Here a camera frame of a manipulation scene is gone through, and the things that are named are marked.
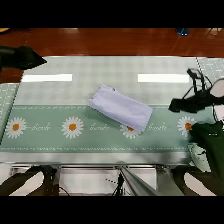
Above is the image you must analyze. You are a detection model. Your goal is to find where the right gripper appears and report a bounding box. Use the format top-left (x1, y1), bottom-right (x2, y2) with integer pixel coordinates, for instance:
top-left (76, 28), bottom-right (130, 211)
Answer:
top-left (168, 95), bottom-right (198, 113)

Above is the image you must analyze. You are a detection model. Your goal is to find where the dark green garment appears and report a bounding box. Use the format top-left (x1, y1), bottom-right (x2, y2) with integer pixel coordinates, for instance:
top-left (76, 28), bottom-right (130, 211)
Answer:
top-left (187, 121), bottom-right (224, 181)

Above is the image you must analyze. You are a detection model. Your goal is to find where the white garment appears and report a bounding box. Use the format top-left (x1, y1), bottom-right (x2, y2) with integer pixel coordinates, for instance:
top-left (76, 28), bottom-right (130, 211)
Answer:
top-left (187, 142), bottom-right (212, 173)

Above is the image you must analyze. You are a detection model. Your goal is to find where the lavender shirt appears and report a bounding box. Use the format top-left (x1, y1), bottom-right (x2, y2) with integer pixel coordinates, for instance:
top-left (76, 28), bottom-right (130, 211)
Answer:
top-left (87, 83), bottom-right (154, 133)

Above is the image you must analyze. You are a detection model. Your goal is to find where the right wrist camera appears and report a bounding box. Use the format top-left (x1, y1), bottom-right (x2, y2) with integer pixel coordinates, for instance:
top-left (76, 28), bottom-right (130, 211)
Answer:
top-left (186, 67), bottom-right (206, 93)

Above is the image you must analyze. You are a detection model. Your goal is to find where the silver frame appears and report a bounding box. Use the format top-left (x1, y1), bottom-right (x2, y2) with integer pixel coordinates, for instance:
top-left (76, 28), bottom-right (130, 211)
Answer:
top-left (0, 161), bottom-right (188, 197)

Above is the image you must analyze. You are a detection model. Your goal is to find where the black cable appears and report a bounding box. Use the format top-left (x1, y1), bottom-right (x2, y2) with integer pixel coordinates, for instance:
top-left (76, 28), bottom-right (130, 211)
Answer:
top-left (105, 172), bottom-right (126, 197)

